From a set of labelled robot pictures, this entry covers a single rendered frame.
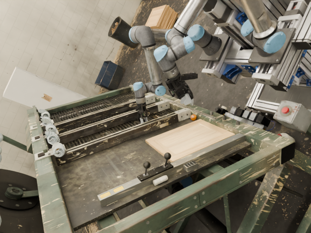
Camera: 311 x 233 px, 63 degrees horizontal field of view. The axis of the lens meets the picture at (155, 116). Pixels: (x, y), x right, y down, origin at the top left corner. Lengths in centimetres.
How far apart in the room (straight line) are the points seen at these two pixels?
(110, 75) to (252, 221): 486
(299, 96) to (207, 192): 146
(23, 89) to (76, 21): 241
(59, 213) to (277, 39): 130
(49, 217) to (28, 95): 423
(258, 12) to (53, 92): 450
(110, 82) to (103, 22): 178
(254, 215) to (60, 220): 107
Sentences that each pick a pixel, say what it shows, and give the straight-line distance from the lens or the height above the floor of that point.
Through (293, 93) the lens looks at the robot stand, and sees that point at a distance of 250.
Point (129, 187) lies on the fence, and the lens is 132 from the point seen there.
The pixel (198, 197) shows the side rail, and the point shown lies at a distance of 123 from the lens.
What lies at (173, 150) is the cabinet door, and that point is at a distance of 161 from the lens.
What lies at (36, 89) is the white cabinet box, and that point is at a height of 159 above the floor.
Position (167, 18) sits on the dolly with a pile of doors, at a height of 27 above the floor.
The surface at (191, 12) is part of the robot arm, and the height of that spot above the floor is 161.
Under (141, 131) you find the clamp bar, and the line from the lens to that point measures 189.
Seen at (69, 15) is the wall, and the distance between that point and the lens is 682.
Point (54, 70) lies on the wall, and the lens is 671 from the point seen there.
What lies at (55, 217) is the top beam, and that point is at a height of 182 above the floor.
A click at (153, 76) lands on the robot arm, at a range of 176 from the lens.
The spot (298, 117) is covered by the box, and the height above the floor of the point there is 89.
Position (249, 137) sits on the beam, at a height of 90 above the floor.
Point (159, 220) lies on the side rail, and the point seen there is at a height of 146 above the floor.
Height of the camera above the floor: 221
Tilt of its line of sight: 32 degrees down
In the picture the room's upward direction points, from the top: 65 degrees counter-clockwise
